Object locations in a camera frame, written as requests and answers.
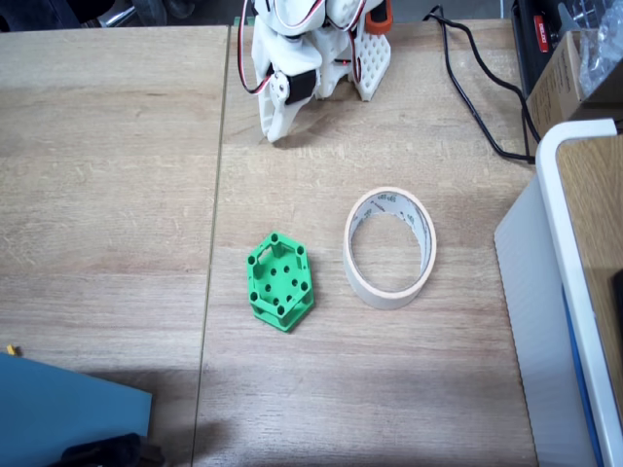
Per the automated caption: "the green hexagonal printed component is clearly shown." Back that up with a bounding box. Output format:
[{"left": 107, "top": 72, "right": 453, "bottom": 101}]
[{"left": 245, "top": 231, "right": 316, "bottom": 336}]

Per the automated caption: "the orange and black clamp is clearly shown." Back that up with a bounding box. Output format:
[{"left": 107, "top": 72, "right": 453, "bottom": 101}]
[{"left": 364, "top": 0, "right": 394, "bottom": 35}]

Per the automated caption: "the beige masking tape roll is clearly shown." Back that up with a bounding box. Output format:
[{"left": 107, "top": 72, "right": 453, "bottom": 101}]
[{"left": 343, "top": 186, "right": 438, "bottom": 311}]

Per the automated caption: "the black power supply box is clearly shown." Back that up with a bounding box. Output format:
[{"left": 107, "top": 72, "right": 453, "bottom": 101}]
[{"left": 509, "top": 0, "right": 585, "bottom": 98}]

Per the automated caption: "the brown cardboard box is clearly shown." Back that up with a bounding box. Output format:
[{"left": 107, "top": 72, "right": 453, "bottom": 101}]
[{"left": 525, "top": 29, "right": 623, "bottom": 140}]

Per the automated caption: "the clear plastic bag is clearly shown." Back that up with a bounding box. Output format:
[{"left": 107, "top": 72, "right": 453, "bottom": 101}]
[{"left": 576, "top": 0, "right": 623, "bottom": 96}]

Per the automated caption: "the blue-grey board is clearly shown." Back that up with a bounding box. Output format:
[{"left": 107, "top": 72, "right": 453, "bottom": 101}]
[{"left": 0, "top": 352, "right": 153, "bottom": 467}]

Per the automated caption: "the gripper servo cable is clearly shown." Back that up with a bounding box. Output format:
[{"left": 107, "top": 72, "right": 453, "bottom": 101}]
[{"left": 237, "top": 0, "right": 276, "bottom": 96}]

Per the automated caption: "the arm base servo cable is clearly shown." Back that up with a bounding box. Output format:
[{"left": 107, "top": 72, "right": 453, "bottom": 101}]
[{"left": 348, "top": 23, "right": 365, "bottom": 83}]

